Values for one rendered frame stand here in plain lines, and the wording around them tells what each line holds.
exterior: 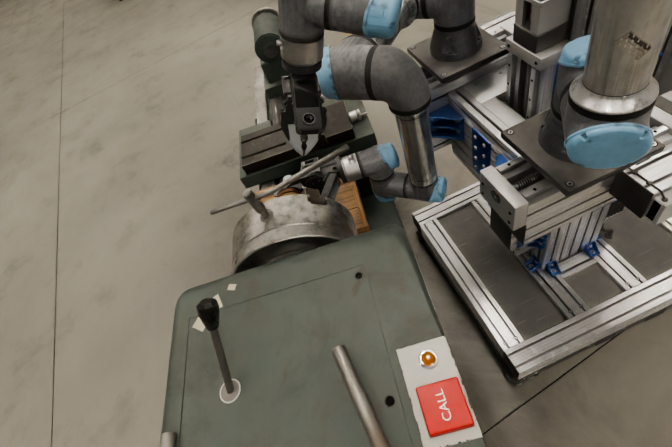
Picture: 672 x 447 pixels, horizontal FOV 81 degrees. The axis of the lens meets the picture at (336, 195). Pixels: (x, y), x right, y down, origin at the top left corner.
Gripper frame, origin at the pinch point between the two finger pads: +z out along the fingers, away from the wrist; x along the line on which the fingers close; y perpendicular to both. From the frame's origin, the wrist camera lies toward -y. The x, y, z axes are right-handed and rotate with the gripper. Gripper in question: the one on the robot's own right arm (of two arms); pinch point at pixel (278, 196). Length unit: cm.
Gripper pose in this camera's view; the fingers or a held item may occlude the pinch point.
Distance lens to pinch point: 113.0
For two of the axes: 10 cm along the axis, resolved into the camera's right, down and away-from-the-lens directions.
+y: -1.6, -7.2, 6.7
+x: -2.7, -6.2, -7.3
